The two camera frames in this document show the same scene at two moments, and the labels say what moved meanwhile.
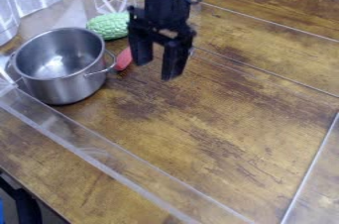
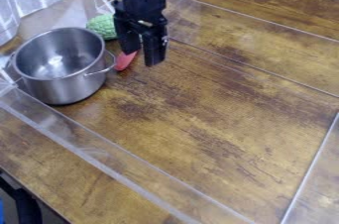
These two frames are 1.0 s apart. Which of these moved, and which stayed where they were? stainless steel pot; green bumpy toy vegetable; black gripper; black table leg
Moved: black gripper
Stayed: stainless steel pot; green bumpy toy vegetable; black table leg
